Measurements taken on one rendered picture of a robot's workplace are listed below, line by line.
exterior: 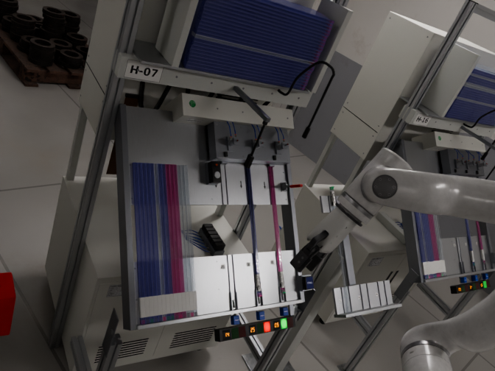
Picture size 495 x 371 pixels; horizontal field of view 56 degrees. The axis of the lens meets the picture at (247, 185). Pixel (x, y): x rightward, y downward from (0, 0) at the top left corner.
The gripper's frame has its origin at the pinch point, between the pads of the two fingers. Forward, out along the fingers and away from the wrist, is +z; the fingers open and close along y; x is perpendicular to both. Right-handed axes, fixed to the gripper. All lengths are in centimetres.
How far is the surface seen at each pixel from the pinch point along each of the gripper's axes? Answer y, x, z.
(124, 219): -15, -54, 33
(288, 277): -70, -15, 22
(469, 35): -292, -83, -171
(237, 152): -46, -54, -3
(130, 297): -16, -35, 48
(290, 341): -119, -3, 56
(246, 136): -50, -57, -9
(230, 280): -48, -25, 32
